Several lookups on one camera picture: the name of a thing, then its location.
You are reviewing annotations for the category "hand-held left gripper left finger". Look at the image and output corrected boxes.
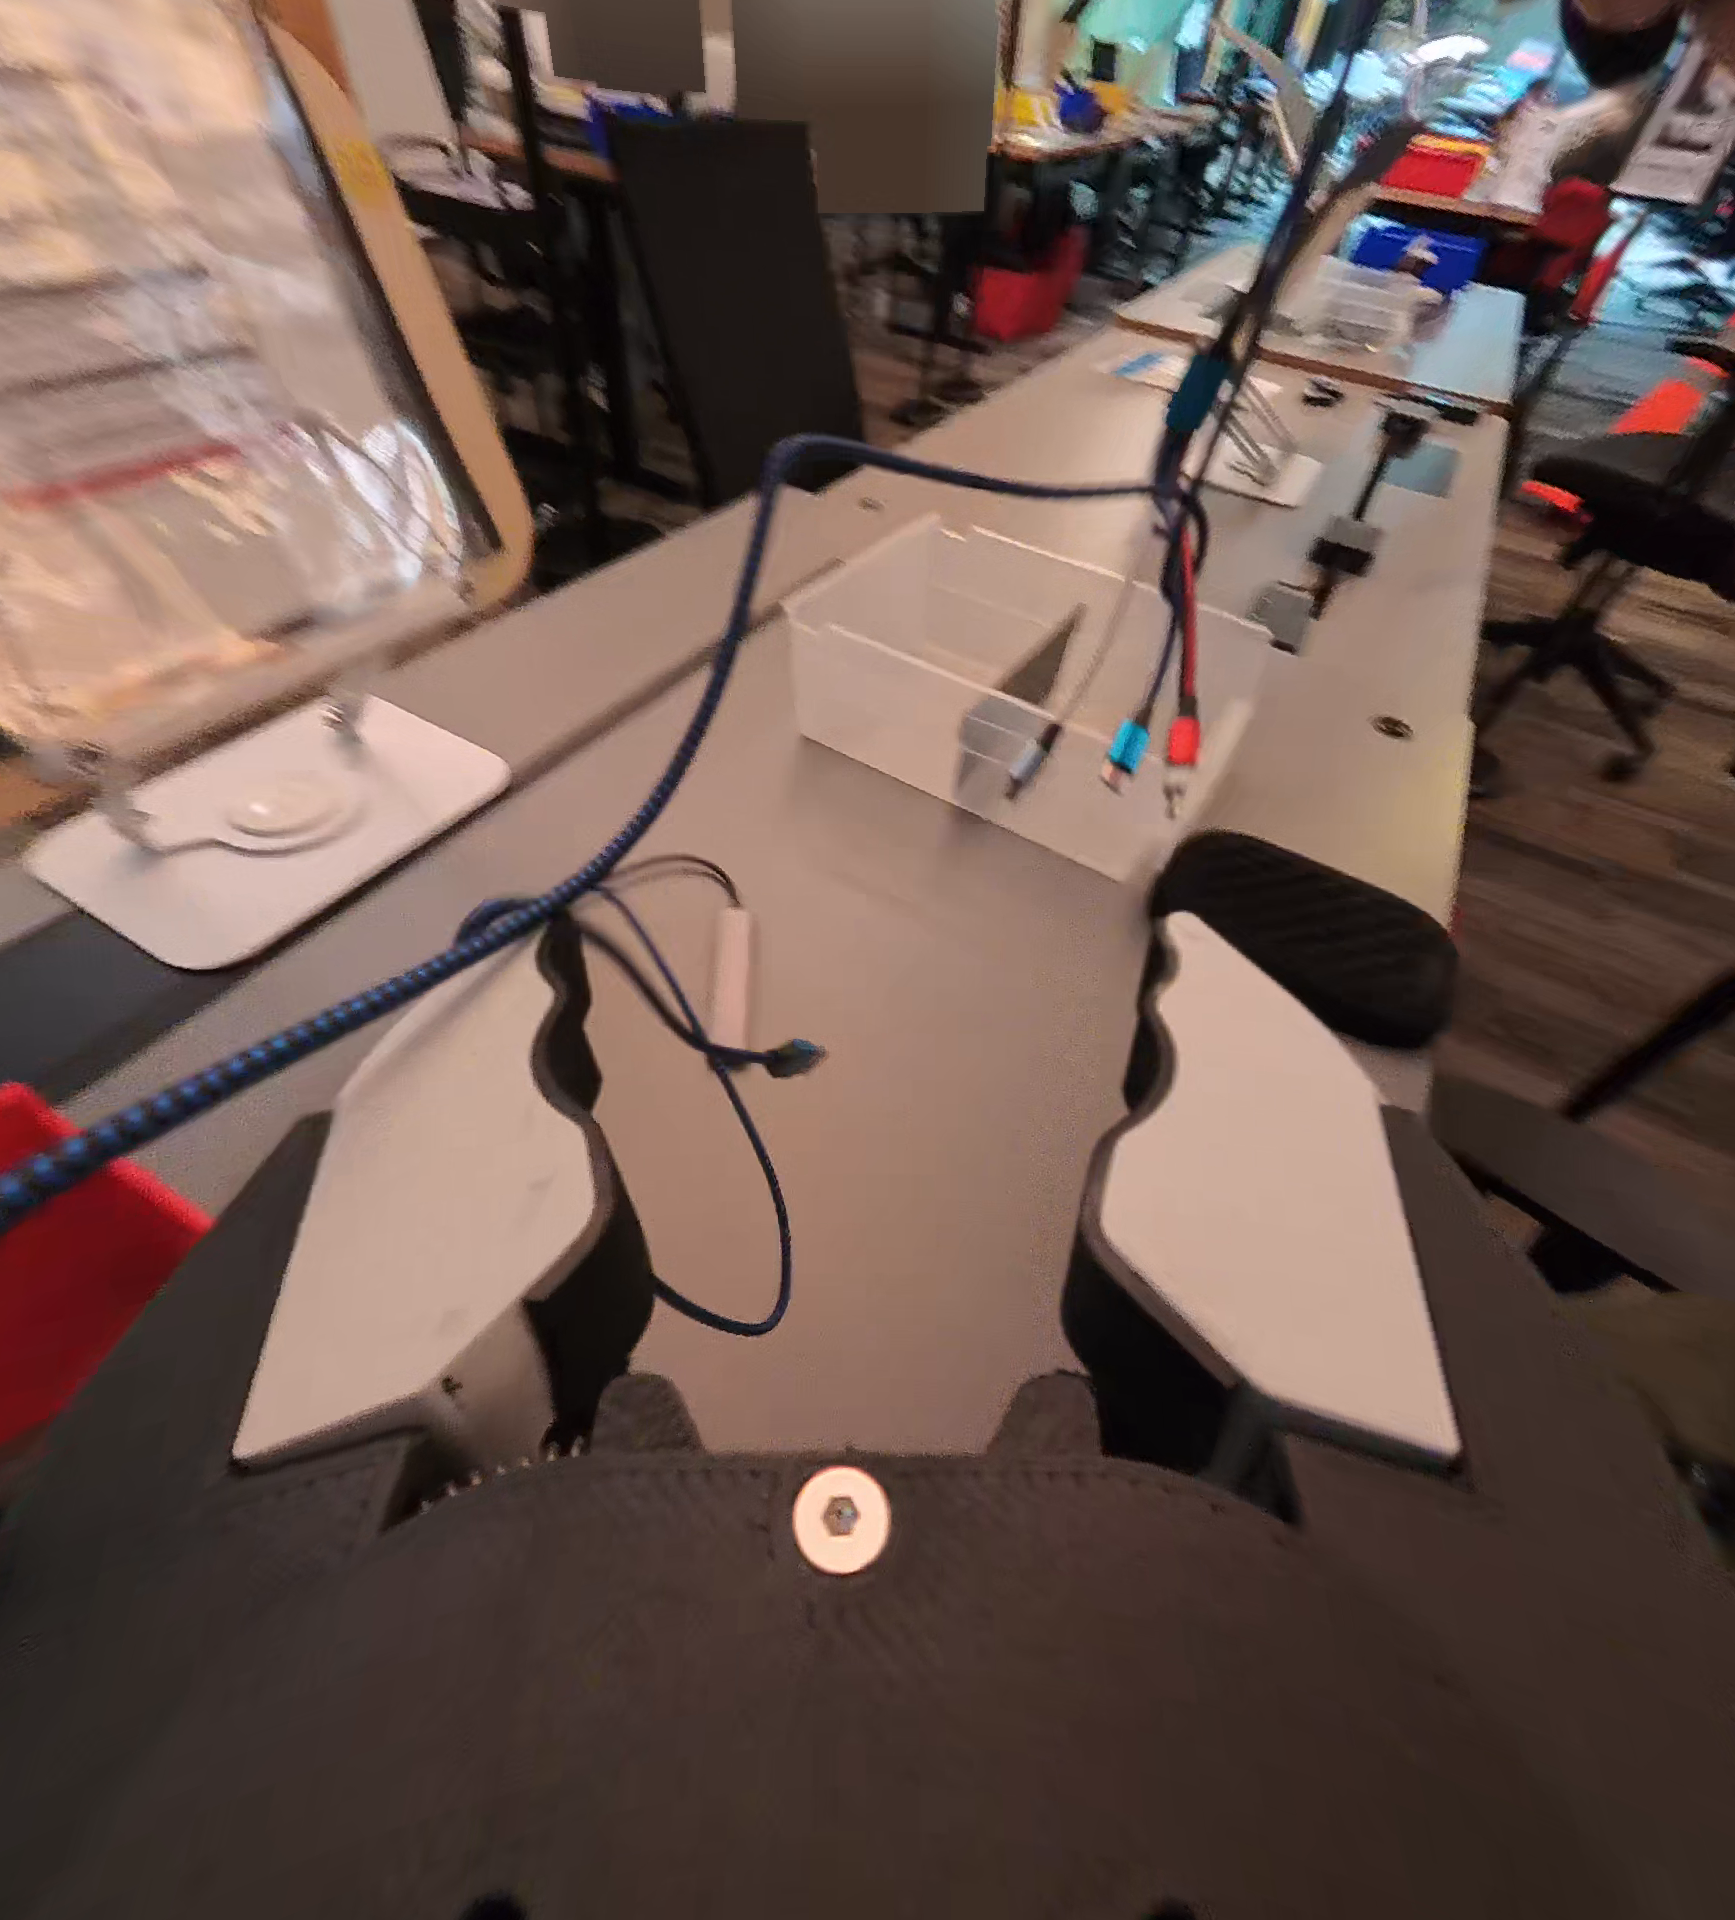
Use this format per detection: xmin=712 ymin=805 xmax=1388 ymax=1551
xmin=233 ymin=920 xmax=654 ymax=1468

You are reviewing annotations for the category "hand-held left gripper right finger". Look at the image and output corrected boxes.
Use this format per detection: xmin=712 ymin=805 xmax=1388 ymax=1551
xmin=1066 ymin=912 xmax=1465 ymax=1482

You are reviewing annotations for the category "blue braided multi-plug cable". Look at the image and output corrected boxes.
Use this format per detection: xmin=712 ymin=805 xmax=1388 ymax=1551
xmin=0 ymin=0 xmax=1394 ymax=1555

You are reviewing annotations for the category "red plastic bin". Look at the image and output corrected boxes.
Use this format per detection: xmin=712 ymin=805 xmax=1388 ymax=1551
xmin=1384 ymin=130 xmax=1493 ymax=196
xmin=0 ymin=1082 xmax=215 ymax=1726

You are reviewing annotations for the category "clear plastic bin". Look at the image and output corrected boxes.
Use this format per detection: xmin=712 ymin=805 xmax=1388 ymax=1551
xmin=780 ymin=512 xmax=1274 ymax=883
xmin=1287 ymin=253 xmax=1446 ymax=354

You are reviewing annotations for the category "dark USB hub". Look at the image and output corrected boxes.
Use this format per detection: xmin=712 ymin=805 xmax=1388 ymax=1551
xmin=1251 ymin=399 xmax=1433 ymax=663

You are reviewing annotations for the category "white tablet stand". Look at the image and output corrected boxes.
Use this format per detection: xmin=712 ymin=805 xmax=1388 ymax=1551
xmin=1200 ymin=368 xmax=1326 ymax=511
xmin=26 ymin=698 xmax=514 ymax=973

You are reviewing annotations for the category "person's olive shirt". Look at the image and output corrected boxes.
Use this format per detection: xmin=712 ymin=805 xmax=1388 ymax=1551
xmin=1541 ymin=1244 xmax=1735 ymax=1920

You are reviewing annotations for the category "black office chair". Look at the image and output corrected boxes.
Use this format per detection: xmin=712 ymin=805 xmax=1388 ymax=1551
xmin=1474 ymin=339 xmax=1735 ymax=789

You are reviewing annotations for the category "wood-framed instruction board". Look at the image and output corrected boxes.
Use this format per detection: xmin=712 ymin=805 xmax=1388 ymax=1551
xmin=0 ymin=0 xmax=534 ymax=842

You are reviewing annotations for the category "red storage crate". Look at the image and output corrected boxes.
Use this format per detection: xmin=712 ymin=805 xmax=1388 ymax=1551
xmin=971 ymin=223 xmax=1095 ymax=343

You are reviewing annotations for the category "blue plastic bin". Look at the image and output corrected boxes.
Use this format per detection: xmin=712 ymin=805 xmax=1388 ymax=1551
xmin=1341 ymin=219 xmax=1485 ymax=294

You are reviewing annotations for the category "small white cable plug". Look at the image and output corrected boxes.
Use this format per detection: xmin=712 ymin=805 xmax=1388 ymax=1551
xmin=590 ymin=853 xmax=761 ymax=1053

